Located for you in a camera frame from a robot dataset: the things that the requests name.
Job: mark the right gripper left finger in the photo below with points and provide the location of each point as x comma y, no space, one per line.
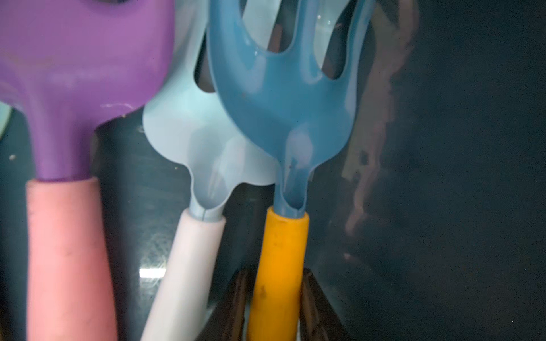
226,322

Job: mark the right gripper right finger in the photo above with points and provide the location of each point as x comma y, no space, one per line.
318,320

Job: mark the teal rake yellow handle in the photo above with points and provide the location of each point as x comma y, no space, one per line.
287,106

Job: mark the dark teal storage box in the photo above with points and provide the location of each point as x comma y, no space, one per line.
429,225

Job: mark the pale blue fork white handle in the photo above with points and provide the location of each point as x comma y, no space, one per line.
189,126

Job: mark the purple rake pink handle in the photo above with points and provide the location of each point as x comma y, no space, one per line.
70,66

